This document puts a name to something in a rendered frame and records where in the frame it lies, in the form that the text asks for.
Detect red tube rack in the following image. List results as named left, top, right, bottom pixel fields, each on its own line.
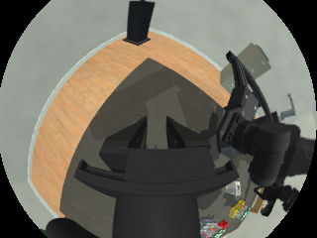
left=217, top=220, right=228, bottom=228

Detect yellow tube rack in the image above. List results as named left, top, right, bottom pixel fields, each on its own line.
left=229, top=200, right=245, bottom=218

